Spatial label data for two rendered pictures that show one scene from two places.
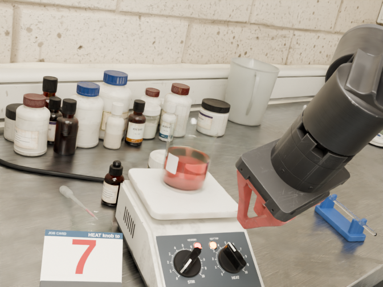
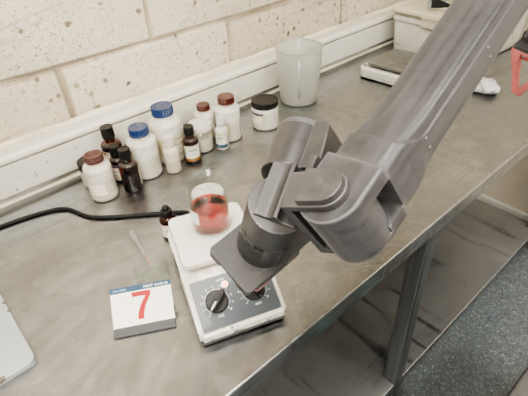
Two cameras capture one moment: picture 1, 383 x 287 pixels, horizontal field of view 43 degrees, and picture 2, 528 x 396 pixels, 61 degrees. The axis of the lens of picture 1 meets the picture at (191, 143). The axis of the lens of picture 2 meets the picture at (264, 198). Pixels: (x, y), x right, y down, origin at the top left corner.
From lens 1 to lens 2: 0.24 m
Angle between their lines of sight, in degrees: 18
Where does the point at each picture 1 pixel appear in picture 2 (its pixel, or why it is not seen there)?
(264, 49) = (313, 17)
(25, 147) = (99, 196)
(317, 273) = (341, 271)
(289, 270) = (317, 273)
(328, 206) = not seen: hidden behind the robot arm
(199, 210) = not seen: hidden behind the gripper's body
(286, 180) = (249, 262)
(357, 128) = (273, 240)
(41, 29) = (86, 81)
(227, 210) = not seen: hidden behind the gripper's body
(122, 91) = (170, 121)
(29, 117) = (93, 174)
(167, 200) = (196, 249)
